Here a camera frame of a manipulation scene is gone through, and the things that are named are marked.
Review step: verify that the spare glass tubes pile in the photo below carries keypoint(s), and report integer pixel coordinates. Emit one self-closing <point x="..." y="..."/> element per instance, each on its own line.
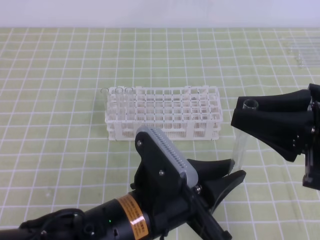
<point x="306" y="50"/>

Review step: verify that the white plastic test tube rack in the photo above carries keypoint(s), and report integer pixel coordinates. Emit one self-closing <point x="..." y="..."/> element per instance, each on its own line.
<point x="186" y="113"/>

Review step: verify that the glass tube in rack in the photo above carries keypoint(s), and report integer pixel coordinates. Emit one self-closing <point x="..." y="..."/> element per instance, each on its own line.
<point x="119" y="93"/>
<point x="106" y="93"/>
<point x="130" y="106"/>

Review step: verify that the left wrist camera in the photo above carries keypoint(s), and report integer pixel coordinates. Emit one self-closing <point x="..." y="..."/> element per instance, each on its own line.
<point x="164" y="163"/>

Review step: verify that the glass tube in rack middle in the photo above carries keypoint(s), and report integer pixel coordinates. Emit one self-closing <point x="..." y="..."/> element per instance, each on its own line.
<point x="119" y="93"/>

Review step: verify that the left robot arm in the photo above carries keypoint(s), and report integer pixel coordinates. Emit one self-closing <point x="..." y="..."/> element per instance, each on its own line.
<point x="117" y="219"/>

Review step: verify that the glass tube in rack right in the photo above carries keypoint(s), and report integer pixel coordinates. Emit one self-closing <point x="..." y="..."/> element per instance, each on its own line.
<point x="130" y="106"/>

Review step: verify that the green grid tablecloth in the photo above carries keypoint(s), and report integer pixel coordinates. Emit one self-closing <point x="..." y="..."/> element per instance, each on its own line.
<point x="54" y="147"/>

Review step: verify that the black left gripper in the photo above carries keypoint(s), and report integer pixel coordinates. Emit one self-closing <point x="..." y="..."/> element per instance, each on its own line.
<point x="166" y="210"/>

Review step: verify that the glass tube in rack leftmost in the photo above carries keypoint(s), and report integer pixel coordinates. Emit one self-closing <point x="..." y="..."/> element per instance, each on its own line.
<point x="106" y="93"/>

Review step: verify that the clear glass test tube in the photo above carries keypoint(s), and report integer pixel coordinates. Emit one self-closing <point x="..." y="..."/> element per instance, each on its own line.
<point x="241" y="138"/>

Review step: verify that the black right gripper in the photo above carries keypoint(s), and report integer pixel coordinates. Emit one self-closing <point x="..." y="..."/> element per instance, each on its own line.
<point x="283" y="123"/>

